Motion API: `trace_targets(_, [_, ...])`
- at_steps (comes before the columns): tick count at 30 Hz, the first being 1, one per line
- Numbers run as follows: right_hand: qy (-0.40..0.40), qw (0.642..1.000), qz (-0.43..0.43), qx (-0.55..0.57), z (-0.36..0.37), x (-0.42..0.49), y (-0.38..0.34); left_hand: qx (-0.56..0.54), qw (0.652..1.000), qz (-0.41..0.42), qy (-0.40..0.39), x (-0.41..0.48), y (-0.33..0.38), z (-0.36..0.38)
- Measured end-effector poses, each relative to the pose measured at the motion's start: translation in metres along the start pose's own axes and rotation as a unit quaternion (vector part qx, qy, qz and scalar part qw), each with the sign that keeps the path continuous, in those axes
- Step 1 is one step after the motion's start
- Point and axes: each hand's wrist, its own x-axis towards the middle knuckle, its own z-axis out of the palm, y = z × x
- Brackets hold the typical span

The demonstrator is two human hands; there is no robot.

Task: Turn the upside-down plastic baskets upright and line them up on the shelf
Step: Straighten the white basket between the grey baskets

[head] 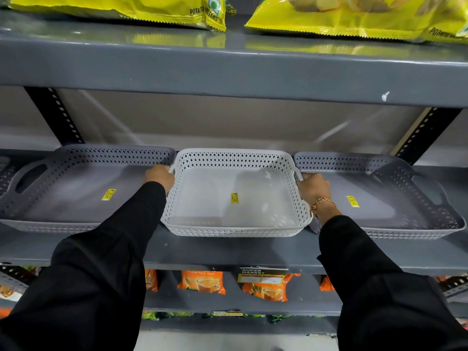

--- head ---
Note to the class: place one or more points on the person's left hand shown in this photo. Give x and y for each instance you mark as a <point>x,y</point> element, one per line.
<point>159,176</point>

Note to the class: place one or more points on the person's right hand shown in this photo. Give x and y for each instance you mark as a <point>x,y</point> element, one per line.
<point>315,188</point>

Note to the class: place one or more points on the person's left fingers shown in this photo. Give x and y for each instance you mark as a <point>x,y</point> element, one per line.
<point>162,167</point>

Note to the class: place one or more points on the person's right fingers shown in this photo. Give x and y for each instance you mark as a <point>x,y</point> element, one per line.
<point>309,176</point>

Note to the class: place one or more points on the white perforated plastic basket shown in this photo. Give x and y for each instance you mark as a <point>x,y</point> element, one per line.
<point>234,201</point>

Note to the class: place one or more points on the person's left forearm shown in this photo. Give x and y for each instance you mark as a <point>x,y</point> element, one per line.
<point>109,259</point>

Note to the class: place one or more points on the person's right forearm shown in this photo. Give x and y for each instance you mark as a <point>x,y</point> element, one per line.
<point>369,285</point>

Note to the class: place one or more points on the grey perforated plastic basket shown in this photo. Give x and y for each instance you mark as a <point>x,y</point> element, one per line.
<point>387,204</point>
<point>4,171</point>
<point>73,193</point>

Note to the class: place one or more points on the orange tea packet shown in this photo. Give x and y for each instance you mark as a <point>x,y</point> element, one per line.
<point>268,288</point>
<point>151,280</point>
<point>326,284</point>
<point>201,281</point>

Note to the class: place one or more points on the yellow shelf price tag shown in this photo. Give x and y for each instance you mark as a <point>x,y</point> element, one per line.
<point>261,275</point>

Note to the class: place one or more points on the black perforated shelf upright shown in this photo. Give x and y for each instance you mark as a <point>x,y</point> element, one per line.
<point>55,115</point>
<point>426,133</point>

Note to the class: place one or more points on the grey metal shelf rack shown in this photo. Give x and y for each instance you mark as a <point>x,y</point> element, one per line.
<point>234,69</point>

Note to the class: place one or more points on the green snack packet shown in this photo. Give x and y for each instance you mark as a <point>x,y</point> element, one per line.
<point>278,318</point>
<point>161,315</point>

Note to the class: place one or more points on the yellow chips packet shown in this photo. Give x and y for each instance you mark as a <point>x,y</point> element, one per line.
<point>146,9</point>
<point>229,6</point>
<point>365,20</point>

